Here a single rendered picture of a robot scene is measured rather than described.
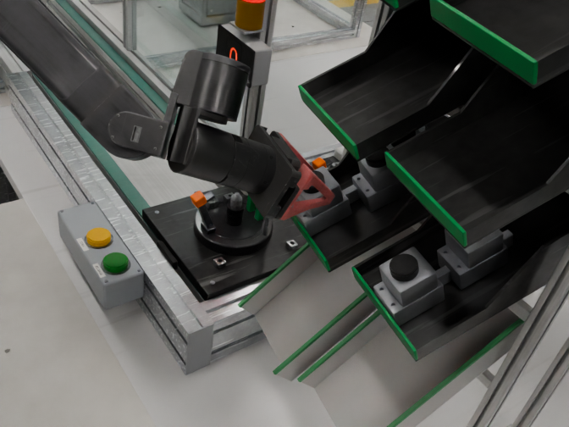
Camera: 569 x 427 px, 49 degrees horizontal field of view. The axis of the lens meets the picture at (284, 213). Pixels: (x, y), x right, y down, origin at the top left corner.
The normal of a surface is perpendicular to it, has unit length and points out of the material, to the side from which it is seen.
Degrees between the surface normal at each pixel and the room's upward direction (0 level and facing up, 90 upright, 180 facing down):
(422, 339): 25
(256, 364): 0
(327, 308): 45
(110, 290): 90
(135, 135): 54
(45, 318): 0
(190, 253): 0
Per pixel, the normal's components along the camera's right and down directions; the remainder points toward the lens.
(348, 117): -0.25, -0.64
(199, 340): 0.57, 0.57
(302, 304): -0.53, -0.44
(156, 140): 0.12, 0.05
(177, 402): 0.14, -0.78
